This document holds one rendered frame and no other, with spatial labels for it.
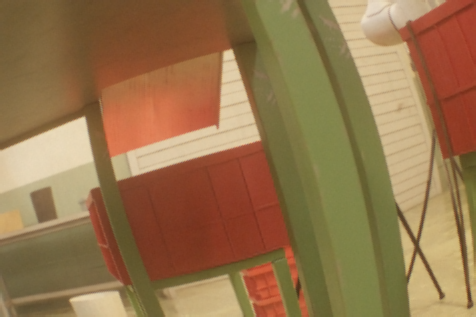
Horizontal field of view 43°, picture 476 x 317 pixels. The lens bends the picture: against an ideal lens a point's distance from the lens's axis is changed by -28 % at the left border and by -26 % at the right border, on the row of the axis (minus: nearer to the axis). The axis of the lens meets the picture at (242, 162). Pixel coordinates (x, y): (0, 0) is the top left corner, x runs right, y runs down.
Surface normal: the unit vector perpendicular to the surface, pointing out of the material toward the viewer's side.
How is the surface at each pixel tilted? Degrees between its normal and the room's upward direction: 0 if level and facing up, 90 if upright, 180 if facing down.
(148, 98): 150
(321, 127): 90
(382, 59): 90
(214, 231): 90
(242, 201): 90
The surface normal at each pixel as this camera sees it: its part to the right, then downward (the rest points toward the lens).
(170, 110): 0.36, 0.78
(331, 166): 0.22, -0.11
